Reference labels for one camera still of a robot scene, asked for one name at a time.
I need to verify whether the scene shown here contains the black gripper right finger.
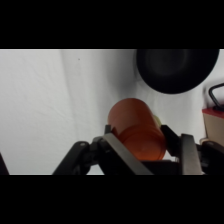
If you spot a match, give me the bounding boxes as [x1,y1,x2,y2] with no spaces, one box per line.
[160,124,224,176]

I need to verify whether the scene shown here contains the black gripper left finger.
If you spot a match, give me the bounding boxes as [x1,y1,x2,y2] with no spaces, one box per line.
[52,124,155,176]

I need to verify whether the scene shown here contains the orange plastic cup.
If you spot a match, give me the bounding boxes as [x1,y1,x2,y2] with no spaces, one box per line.
[106,97,167,162]

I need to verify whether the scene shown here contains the yellow plastic cup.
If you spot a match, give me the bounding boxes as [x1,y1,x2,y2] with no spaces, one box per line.
[151,114,165,128]

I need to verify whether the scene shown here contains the wooden box with red edge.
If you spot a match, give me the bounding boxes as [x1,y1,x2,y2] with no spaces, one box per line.
[201,107,224,148]

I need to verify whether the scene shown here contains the black bowl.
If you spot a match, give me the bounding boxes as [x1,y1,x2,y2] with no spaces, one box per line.
[135,49,221,95]

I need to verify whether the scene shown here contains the black wire handle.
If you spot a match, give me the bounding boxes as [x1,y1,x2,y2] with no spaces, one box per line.
[208,82,224,112]

